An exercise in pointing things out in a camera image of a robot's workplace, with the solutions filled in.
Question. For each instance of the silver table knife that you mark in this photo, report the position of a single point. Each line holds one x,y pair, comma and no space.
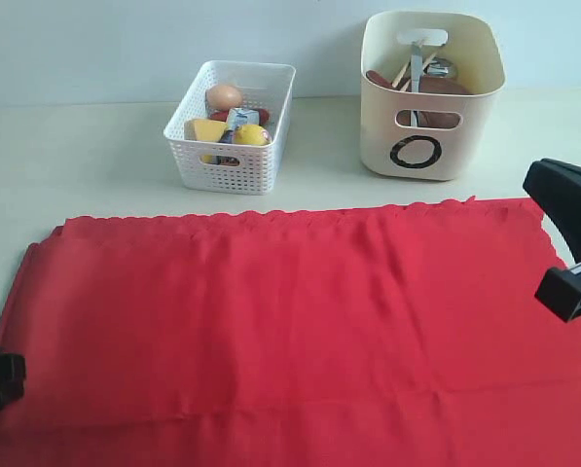
416,59

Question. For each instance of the blue white milk carton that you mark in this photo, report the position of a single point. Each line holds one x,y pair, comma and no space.
238,117

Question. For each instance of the yellow cheese wedge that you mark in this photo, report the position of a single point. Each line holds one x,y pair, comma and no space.
204,130

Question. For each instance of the brown wooden plate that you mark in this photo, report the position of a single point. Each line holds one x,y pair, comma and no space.
432,119

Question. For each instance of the cream plastic bin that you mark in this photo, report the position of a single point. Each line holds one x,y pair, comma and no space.
419,152

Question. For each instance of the wooden chopstick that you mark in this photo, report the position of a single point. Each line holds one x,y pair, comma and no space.
426,62
403,78

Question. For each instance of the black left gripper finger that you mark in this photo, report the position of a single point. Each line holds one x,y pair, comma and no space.
555,187

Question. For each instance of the red table cloth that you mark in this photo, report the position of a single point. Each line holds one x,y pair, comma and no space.
388,336

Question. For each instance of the stainless steel cup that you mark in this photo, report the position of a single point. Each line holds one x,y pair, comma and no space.
440,67

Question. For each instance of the dark wooden spoon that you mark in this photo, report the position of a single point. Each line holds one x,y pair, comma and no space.
377,79

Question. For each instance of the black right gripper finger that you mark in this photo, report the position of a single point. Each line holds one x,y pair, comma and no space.
560,292

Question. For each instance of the red sausage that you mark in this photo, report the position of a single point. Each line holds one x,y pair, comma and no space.
223,115

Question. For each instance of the white perforated plastic basket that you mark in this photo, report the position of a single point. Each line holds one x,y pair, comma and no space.
263,85

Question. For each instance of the yellow lemon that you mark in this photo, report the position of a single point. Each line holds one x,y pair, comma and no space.
251,134

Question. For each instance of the brown egg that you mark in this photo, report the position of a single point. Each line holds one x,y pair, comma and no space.
224,97

